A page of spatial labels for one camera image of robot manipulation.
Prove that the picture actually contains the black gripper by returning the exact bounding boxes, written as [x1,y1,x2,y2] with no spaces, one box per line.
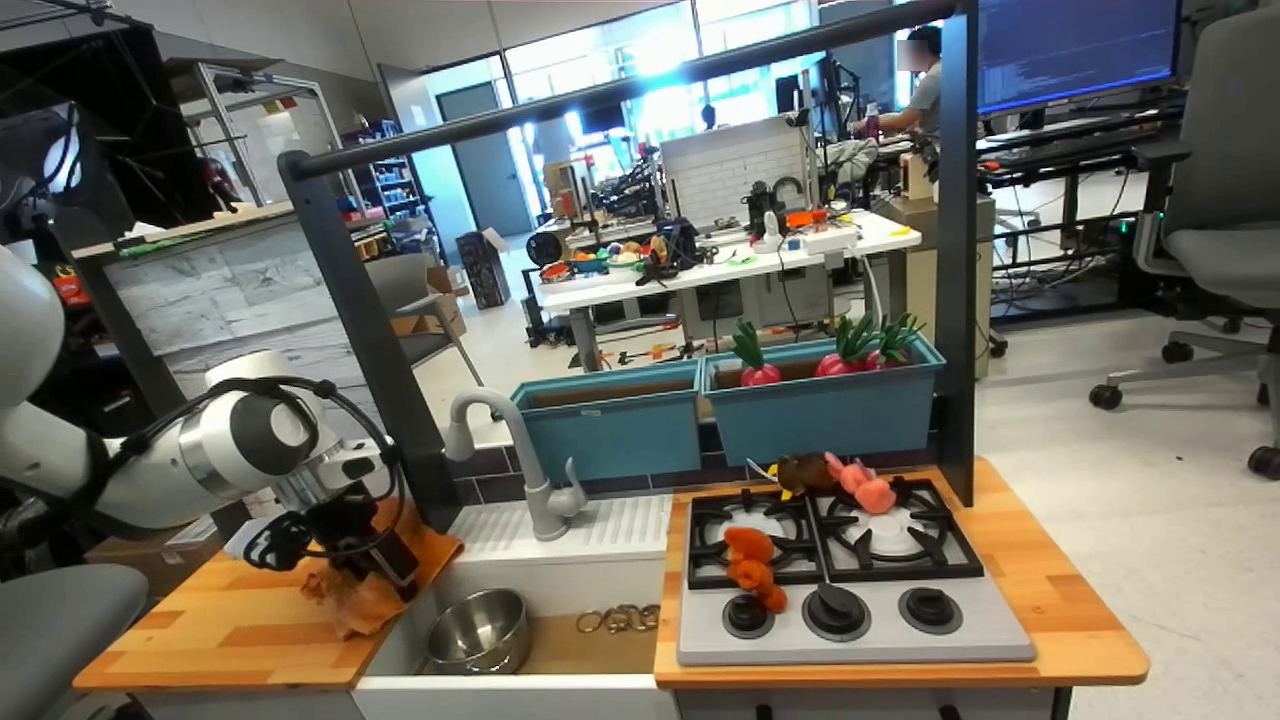
[313,483,429,602]

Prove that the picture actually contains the orange towel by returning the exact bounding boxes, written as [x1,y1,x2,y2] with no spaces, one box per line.
[295,498,470,640]

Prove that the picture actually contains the orange plush toy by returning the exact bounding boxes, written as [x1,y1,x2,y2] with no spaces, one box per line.
[719,525,791,622]

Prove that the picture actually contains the white toy sink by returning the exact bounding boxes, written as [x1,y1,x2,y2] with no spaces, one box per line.
[353,491,679,720]

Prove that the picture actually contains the black stove knob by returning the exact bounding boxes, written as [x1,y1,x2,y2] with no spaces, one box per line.
[799,581,877,646]
[898,581,970,636]
[719,589,780,640]

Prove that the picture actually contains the brown plush toy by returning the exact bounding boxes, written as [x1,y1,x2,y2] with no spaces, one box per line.
[745,453,840,499]

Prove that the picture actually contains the black stove grate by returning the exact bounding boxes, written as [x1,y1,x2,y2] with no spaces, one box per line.
[685,475,989,591]

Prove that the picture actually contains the pink plush toy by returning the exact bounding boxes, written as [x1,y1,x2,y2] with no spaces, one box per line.
[819,449,902,522]

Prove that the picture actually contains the grey stove panel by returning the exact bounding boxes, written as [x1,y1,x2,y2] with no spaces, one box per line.
[675,491,1040,674]

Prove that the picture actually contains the steel bowl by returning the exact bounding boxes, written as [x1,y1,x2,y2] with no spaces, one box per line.
[422,589,537,675]

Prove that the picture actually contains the grey toy faucet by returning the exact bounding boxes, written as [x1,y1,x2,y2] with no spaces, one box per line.
[442,392,598,550]

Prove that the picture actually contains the bunch of metal rings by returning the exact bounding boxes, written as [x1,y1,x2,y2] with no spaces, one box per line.
[573,602,666,640]

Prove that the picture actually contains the beige chair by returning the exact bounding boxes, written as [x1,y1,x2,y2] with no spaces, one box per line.
[365,252,489,392]

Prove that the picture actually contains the short teal planter box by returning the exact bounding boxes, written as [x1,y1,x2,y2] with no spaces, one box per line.
[512,359,708,488]

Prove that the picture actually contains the grey wood plank panel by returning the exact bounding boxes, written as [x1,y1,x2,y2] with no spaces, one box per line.
[102,214,418,531]

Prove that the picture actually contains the black trash bin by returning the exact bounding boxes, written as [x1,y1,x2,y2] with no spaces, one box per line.
[453,227,512,312]

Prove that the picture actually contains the grey chair seat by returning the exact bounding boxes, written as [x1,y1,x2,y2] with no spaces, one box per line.
[0,559,153,720]

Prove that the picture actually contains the toy radish plant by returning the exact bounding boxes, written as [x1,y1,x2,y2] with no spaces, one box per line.
[871,312,930,368]
[813,318,890,380]
[729,319,786,392]

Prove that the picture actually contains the long teal planter box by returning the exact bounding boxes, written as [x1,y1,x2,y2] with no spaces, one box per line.
[697,334,953,472]

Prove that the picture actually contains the white work table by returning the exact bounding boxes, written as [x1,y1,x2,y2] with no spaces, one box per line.
[537,203,930,376]

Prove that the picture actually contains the black storage shelf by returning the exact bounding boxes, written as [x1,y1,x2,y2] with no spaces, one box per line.
[0,16,215,444]

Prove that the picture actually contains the white board box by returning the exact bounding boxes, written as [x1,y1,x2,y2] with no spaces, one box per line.
[661,118,824,231]

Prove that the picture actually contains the person in grey shirt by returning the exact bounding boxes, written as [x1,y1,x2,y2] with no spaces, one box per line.
[877,22,953,152]

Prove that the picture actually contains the dark office desk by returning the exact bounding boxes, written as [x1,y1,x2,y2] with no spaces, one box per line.
[978,97,1193,325]

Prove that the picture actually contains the computer monitor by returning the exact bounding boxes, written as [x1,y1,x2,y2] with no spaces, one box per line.
[978,0,1189,119]

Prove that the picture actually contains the grey office chair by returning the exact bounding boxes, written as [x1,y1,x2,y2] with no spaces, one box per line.
[1085,5,1280,483]

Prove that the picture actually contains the black metal frame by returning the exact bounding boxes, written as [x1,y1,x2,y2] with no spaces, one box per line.
[74,0,989,545]

